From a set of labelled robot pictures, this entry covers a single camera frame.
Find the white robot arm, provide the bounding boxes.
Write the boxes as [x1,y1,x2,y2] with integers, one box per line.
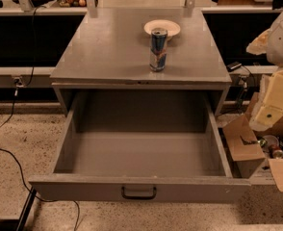
[246,11,283,131]

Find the grey metal drawer cabinet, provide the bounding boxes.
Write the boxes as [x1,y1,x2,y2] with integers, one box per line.
[51,8,231,114]

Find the silver can in box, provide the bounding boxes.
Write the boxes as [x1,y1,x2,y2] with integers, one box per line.
[258,135,279,148]

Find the blue silver energy drink can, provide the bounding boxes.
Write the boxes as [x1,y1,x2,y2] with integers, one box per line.
[150,28,167,72]

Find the red soda can in box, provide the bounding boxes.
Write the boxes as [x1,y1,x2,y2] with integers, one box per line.
[269,144,283,159]

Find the open cardboard box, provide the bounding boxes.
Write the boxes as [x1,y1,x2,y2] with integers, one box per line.
[222,92,283,193]

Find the black floor cable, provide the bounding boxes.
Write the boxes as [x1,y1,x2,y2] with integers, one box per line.
[0,3,82,231]

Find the small black device on ledge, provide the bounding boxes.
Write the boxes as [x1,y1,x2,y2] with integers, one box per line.
[226,62,242,72]

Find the grey top drawer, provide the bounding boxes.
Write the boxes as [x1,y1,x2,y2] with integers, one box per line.
[29,90,250,203]

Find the white paper plate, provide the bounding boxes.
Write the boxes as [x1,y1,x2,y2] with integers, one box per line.
[143,19,181,40]

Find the black metal floor stand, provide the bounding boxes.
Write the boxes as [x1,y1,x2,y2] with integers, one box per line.
[0,188,37,231]

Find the black drawer handle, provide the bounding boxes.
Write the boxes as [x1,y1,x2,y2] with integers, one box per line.
[121,187,157,200]

